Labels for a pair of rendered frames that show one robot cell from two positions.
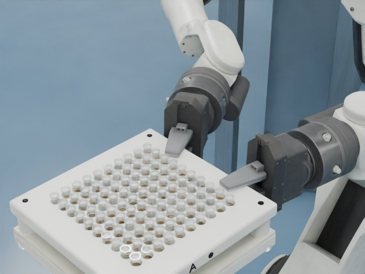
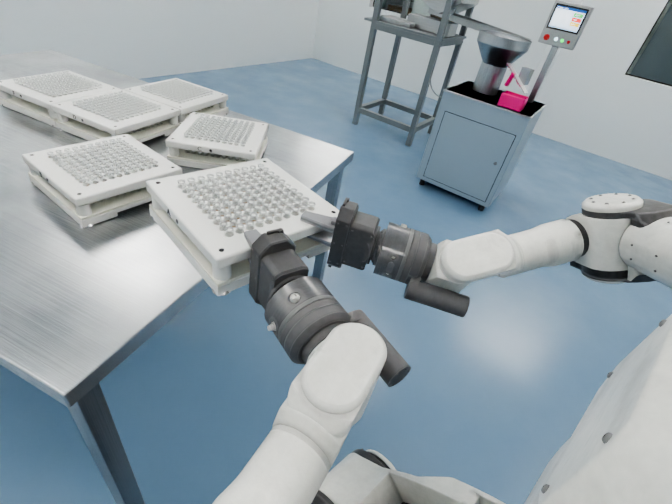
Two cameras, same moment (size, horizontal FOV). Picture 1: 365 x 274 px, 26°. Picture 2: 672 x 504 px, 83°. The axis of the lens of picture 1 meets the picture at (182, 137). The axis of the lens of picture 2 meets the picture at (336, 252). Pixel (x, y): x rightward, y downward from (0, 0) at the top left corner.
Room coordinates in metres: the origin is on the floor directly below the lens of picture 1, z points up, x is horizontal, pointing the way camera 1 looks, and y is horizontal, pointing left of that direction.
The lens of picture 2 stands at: (0.90, -0.52, 1.38)
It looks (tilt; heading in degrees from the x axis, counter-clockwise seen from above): 37 degrees down; 84
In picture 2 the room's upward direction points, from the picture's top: 12 degrees clockwise
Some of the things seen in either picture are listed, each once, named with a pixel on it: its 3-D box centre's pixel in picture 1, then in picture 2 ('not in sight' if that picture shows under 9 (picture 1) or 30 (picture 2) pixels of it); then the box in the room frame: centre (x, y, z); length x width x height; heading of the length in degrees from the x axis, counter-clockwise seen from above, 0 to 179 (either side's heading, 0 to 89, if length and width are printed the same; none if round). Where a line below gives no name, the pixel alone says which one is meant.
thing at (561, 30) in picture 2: not in sight; (550, 56); (2.37, 2.42, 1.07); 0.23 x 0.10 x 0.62; 147
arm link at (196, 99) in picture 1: (190, 117); (370, 243); (1.00, -0.01, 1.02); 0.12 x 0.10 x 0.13; 166
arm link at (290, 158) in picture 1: (292, 165); (286, 292); (0.88, -0.15, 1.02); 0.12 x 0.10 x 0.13; 126
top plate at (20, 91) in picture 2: not in sight; (60, 88); (0.05, 0.74, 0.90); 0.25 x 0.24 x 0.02; 67
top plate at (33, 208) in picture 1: (143, 207); (246, 202); (0.79, 0.05, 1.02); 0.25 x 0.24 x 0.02; 44
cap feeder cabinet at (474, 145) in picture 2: not in sight; (476, 145); (2.11, 2.42, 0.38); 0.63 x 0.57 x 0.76; 147
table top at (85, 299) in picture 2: not in sight; (55, 136); (0.12, 0.56, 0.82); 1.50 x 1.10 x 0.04; 157
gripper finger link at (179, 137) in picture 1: (177, 139); (320, 218); (0.92, 0.01, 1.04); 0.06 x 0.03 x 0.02; 166
